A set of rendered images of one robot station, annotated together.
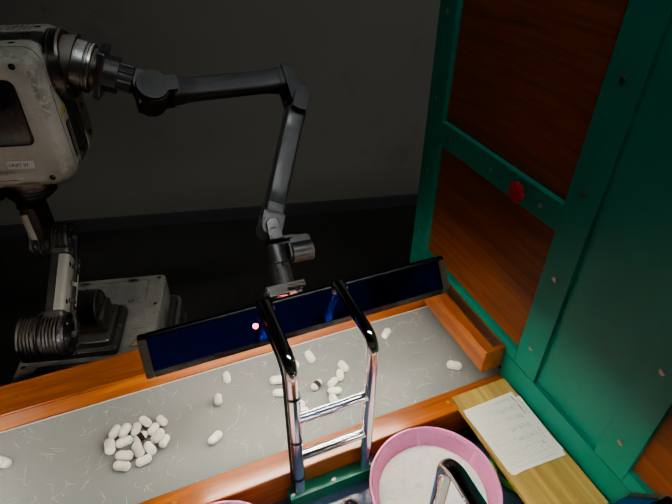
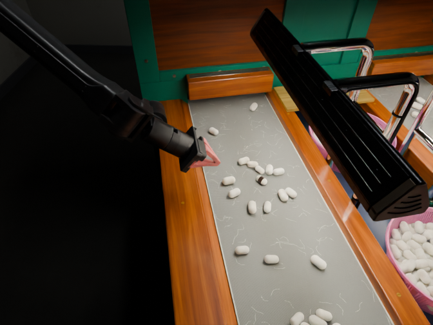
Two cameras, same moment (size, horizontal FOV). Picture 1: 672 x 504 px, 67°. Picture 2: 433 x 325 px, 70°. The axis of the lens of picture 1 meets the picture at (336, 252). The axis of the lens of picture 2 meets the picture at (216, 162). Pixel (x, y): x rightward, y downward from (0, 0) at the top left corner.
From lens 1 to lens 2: 1.10 m
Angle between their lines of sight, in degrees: 58
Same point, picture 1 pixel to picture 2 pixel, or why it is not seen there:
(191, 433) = (309, 287)
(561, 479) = not seen: hidden behind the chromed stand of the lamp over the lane
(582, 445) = (333, 68)
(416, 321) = (203, 115)
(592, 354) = (329, 12)
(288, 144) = (31, 22)
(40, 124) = not seen: outside the picture
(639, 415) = (364, 17)
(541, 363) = not seen: hidden behind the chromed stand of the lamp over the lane
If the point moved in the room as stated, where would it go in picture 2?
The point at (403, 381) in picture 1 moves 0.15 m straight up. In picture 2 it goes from (261, 133) to (267, 94)
